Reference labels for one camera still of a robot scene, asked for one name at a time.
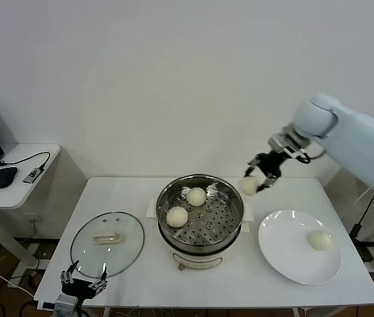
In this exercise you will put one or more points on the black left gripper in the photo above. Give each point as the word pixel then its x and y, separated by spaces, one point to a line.
pixel 79 288

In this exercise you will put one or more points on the grey usb hub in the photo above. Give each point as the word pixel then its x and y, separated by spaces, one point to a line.
pixel 31 175

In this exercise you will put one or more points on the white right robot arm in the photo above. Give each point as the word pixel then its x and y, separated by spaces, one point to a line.
pixel 355 138

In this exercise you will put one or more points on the stainless steel steamer basket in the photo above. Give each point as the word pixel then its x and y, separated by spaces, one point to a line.
pixel 230 204

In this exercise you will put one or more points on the black computer mouse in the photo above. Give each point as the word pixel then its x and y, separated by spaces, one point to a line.
pixel 4 177

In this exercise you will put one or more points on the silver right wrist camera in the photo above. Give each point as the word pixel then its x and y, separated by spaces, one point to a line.
pixel 286 145

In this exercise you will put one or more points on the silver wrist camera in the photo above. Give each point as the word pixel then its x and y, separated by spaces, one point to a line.
pixel 66 305
pixel 286 145

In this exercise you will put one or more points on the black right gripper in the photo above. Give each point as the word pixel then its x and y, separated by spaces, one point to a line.
pixel 269 163

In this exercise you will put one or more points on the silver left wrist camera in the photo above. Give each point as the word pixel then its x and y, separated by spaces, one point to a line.
pixel 66 305

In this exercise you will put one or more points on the white steamed baozi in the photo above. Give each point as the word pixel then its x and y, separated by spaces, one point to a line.
pixel 177 217
pixel 319 240
pixel 196 197
pixel 248 186

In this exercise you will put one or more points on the white round plate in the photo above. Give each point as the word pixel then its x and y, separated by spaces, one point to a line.
pixel 289 247

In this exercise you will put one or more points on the round glass pot lid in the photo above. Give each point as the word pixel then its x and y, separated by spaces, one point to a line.
pixel 124 237

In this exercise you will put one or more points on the cream electric cooker base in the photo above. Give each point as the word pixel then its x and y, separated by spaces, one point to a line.
pixel 200 261

